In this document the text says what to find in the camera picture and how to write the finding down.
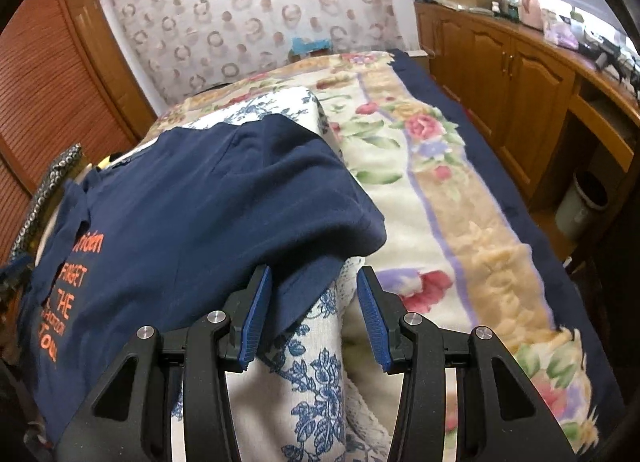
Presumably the pink bag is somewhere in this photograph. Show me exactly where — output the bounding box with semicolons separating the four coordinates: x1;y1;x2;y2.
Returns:
517;0;546;28

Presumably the wooden sideboard cabinet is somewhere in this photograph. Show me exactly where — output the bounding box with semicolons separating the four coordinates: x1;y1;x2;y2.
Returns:
414;0;640;263

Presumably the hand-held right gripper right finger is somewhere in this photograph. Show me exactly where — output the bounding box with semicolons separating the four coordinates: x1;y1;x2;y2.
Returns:
356;265;576;462

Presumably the sequined cushion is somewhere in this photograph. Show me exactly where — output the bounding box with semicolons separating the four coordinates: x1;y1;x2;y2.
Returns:
12;142;83;263

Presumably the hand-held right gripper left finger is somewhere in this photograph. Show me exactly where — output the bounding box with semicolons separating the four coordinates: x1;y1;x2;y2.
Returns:
60;265;273;462

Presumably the floral blanket bed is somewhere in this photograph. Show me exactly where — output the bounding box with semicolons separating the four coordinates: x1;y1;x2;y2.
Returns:
140;50;601;462

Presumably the grey waste bin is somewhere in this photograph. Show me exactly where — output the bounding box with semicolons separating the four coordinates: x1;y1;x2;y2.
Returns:
555;169;608;240

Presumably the black gadget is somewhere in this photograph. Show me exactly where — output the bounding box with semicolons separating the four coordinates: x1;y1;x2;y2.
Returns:
577;32;640;88

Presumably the small blue item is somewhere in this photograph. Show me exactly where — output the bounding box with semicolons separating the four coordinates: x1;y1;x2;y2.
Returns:
290;36;333;60

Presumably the white blanket with blue flowers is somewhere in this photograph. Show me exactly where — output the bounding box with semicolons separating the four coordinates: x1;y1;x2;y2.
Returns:
167;86;406;462

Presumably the wooden louvered wardrobe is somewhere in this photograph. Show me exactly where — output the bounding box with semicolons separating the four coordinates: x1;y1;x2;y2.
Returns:
0;0;156;263

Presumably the purple plastic bag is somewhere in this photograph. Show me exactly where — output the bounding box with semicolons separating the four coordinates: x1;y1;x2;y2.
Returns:
545;22;581;48

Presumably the circle-patterned headboard cloth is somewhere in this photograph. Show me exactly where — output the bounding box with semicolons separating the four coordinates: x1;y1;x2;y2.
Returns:
97;0;406;106

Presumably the navy t-shirt with orange print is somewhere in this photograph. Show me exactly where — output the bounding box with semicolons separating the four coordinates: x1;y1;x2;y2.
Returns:
17;115;388;448

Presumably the navy bed sheet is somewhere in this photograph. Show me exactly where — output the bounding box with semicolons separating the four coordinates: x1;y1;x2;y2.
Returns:
390;49;626;443

